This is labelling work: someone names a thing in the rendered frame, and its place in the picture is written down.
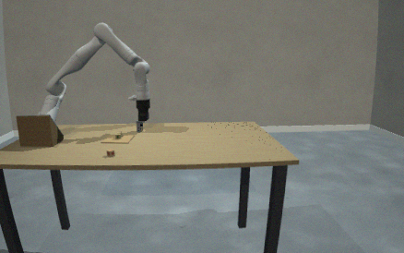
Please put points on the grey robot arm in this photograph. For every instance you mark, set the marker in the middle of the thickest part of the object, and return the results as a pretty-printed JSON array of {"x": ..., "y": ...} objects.
[{"x": 82, "y": 56}]

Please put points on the tan square mat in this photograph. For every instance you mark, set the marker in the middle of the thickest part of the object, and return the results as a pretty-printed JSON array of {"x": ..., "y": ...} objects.
[{"x": 124, "y": 139}]

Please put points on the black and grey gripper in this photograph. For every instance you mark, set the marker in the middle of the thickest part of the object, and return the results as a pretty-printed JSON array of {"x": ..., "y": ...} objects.
[{"x": 142, "y": 98}]

